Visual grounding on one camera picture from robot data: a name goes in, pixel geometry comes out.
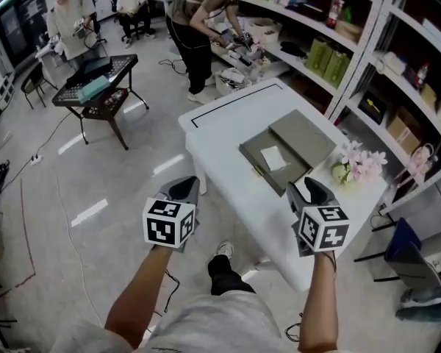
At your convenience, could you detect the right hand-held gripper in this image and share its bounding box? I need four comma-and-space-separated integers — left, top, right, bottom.
286, 176, 351, 259

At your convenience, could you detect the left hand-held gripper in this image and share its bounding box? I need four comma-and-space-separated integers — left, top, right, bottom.
142, 176, 201, 254

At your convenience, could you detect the grey-green container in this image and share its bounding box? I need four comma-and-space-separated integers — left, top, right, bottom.
239, 129, 314, 198

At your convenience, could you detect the person's right forearm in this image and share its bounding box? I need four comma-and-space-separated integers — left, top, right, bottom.
298, 250, 342, 353

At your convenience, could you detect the person's left forearm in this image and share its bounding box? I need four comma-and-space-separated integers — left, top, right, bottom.
104, 245, 174, 349

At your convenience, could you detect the grey-green container lid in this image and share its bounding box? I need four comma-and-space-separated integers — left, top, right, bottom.
268, 109, 338, 169

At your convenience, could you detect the pink flower bouquet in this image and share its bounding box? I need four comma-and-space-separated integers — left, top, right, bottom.
330, 140, 389, 191

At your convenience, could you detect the person's white shoe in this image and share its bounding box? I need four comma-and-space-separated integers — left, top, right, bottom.
216, 240, 235, 261

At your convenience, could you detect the person's black trouser leg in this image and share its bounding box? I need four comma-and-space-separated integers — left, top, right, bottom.
207, 254, 257, 297

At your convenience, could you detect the black box yellow mark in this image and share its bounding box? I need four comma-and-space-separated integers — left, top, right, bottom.
357, 90, 390, 125

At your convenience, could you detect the blue folding chair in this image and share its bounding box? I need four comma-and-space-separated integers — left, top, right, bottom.
354, 216, 441, 290

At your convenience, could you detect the brown cardboard box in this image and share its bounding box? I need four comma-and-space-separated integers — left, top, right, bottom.
385, 106, 424, 155

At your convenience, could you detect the white storage basket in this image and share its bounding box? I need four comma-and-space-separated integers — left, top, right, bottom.
214, 67, 254, 96

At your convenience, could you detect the pink gift bag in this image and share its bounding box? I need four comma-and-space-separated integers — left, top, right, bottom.
406, 142, 440, 178

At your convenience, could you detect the black folding table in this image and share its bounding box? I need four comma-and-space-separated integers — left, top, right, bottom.
51, 53, 151, 151

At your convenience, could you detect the green paper bag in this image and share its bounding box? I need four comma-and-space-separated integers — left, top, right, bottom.
322, 47, 352, 89
304, 36, 334, 79

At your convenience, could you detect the teal box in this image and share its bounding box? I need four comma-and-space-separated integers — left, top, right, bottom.
76, 75, 110, 101

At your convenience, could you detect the person's grey shirt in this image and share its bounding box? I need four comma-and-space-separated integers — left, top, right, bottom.
50, 291, 284, 353

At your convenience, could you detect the black flat device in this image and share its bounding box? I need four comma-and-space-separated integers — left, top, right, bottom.
65, 56, 114, 88

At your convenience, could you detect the white shelf unit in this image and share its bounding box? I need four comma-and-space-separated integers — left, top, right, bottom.
230, 0, 441, 215

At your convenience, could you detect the small red drink bottle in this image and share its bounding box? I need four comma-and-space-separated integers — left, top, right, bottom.
415, 62, 431, 88

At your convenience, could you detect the black office chair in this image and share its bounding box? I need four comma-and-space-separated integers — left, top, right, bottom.
90, 0, 110, 57

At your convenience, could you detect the white floor cable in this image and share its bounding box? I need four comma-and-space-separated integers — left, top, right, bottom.
54, 176, 104, 327

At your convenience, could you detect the dark wall screen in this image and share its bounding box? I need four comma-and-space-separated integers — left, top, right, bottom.
0, 0, 49, 68

